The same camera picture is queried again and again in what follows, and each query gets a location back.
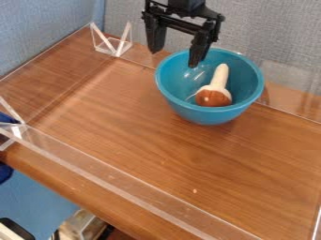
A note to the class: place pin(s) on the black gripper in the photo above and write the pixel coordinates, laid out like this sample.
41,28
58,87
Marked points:
189,16

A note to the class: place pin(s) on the brown and white toy mushroom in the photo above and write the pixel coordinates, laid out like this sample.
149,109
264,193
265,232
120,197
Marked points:
213,95

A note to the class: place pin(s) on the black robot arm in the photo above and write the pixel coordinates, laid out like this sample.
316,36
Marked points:
188,16

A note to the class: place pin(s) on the blue plastic bowl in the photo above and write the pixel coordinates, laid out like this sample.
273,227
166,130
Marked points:
179,82

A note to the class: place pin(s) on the clear acrylic back barrier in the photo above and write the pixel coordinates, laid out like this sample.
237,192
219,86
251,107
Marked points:
287,91

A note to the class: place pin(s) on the clear acrylic barrier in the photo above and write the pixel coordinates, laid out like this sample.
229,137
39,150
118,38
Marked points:
150,198
287,91

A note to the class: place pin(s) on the clear acrylic front barrier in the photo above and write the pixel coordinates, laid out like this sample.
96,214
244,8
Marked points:
150,198

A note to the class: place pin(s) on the blue cloth object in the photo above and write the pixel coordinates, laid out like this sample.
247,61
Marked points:
6,170

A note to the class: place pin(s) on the beige box under table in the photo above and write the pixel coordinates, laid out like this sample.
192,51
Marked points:
84,226

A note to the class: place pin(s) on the black and white object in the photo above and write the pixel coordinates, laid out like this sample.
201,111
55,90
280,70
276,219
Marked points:
11,231

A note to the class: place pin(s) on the clear acrylic corner bracket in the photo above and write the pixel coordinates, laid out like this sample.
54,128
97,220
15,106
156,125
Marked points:
112,45

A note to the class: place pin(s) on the clear acrylic left bracket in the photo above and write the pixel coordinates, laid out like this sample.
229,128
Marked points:
13,125

